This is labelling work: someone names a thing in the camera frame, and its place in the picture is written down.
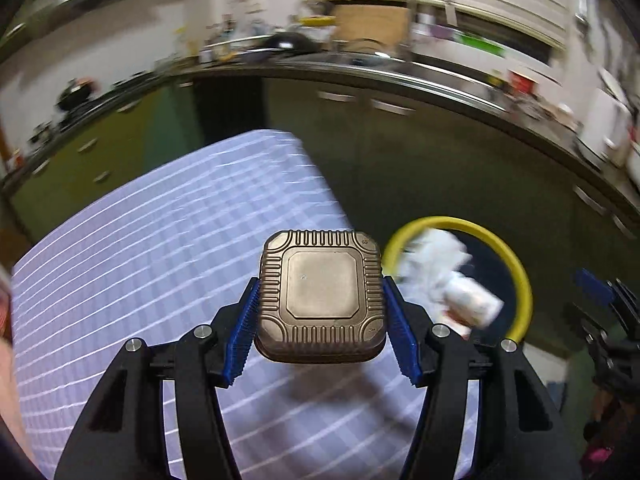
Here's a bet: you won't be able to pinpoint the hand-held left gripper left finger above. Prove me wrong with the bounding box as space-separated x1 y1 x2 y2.
54 275 261 480

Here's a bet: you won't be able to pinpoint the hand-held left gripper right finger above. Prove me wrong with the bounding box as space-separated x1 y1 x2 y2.
382 275 583 480

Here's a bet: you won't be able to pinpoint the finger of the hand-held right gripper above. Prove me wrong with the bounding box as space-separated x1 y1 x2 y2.
564 302 603 346
572 267 613 308

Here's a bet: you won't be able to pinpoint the small white plastic bottle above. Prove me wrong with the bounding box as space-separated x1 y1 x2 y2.
442 272 505 332

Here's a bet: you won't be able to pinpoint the dark brown pouch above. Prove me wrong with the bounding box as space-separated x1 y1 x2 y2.
253 229 387 365

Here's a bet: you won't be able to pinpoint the white tissue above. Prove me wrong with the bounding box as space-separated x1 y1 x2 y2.
400 229 473 306

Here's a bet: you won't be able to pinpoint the yellow rimmed black bin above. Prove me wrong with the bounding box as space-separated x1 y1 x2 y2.
382 216 533 346

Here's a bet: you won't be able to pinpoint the person's right forearm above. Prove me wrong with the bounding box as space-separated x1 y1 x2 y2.
582 390 640 471

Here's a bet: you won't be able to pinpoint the blue checked tablecloth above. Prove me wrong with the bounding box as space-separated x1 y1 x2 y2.
10 130 471 480

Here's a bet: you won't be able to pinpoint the white countertop appliance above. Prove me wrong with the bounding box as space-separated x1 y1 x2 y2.
580 87 633 161

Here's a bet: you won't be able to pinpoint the green sink base cabinets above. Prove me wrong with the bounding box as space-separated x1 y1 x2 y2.
260 77 640 361

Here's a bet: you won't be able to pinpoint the red cup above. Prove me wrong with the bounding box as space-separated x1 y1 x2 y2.
507 71 533 96

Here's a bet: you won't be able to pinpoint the black built-in appliance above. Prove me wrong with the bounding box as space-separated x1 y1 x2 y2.
192 80 268 146

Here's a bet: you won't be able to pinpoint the green drawer base cabinets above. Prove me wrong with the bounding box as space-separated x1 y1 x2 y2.
0 85 201 231

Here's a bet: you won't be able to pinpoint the green plastic tray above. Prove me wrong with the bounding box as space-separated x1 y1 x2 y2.
457 32 506 58

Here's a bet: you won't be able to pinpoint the steel sink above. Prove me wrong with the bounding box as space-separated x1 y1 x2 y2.
345 52 501 106

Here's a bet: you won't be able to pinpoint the dark stone countertop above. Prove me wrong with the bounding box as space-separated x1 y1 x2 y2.
0 55 640 226

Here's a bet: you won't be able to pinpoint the glass pot lid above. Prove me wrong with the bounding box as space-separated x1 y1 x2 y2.
345 37 396 58

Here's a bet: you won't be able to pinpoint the black wok with lid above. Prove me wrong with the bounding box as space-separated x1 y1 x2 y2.
56 79 97 111

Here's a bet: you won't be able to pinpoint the open black wok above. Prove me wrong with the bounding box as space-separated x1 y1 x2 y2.
262 31 321 53

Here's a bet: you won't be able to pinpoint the tall steel faucet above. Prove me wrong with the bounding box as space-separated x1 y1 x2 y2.
407 0 458 61

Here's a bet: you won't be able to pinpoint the wooden cutting board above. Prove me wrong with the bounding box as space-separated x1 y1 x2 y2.
332 5 413 43

